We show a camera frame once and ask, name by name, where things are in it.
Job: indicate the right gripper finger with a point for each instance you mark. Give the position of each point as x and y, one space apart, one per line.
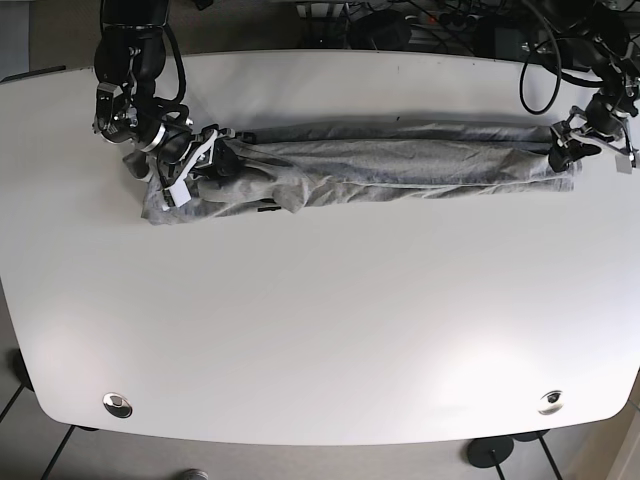
225 163

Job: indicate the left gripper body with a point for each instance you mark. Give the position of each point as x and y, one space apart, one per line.
607 130

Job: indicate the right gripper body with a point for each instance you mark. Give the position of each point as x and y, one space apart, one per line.
178 154

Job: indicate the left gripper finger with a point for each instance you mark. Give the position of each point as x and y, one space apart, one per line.
561 157

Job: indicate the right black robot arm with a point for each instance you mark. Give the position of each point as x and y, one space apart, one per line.
139 98

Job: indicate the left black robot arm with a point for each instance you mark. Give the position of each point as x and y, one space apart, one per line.
591 48

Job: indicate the left silver table grommet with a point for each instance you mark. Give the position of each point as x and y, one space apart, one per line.
117 405

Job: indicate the silver table grommet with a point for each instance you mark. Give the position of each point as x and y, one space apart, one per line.
551 403
117 405

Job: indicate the right silver table grommet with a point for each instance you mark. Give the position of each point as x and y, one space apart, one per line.
551 403

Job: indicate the black table leg left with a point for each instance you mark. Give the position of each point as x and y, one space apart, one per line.
20 372

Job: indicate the grey shoe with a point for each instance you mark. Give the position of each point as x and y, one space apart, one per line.
193 474

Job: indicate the black round stand base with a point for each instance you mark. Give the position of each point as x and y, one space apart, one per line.
489 452

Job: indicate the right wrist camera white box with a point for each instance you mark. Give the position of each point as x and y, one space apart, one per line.
175 196

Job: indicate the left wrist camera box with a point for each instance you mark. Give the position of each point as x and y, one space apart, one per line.
625 164

